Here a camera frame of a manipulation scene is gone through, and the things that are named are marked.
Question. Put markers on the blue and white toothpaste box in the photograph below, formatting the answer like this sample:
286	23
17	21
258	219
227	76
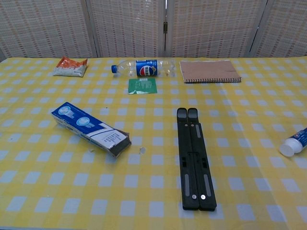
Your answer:
79	122

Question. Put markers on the white blue tube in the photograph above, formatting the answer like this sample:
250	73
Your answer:
291	146

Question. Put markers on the yellow checkered tablecloth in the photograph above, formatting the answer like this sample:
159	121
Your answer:
120	191

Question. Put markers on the green foil sachet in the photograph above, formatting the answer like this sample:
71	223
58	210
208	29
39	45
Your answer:
142	86

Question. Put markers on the clear bottle with blue label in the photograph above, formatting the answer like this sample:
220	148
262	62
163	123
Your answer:
146	68

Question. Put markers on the black folding laptop stand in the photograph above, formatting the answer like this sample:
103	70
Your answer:
195	167

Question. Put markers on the brown spiral notebook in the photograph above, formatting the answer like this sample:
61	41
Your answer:
208	70

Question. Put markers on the brass screen hinge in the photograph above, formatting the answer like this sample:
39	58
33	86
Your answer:
165	27

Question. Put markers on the woven folding screen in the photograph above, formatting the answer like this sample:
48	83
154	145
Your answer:
127	26

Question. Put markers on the orange and white snack packet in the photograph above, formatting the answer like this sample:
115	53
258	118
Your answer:
69	68

